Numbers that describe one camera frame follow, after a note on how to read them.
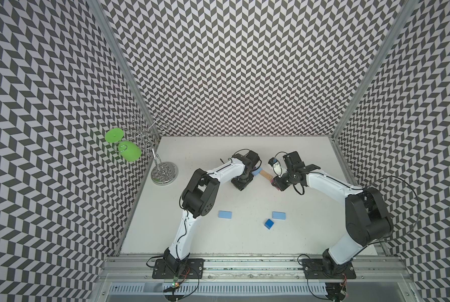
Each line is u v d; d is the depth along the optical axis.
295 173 0.67
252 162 0.84
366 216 0.46
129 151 0.83
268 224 0.84
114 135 0.77
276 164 0.82
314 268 0.73
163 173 1.00
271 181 0.93
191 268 0.72
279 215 0.87
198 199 0.56
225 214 0.89
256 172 0.99
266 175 1.00
